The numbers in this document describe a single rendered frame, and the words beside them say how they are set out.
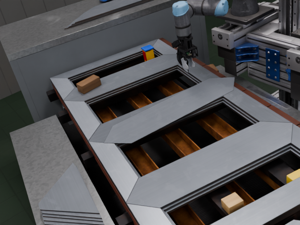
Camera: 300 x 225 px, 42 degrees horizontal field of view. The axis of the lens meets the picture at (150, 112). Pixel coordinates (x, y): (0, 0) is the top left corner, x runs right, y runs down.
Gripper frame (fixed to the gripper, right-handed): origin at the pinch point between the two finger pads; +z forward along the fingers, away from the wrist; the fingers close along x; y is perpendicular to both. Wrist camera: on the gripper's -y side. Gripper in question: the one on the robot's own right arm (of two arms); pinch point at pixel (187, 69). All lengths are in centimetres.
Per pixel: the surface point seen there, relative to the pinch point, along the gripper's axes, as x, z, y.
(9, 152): -107, 90, -136
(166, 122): -28.0, 5.0, 28.3
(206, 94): -2.1, 5.0, 20.8
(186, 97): -10.2, 5.0, 16.0
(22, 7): -47, 8, -251
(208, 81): 5.6, 4.9, 10.8
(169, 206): -50, 6, 72
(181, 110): -18.1, 5.0, 24.3
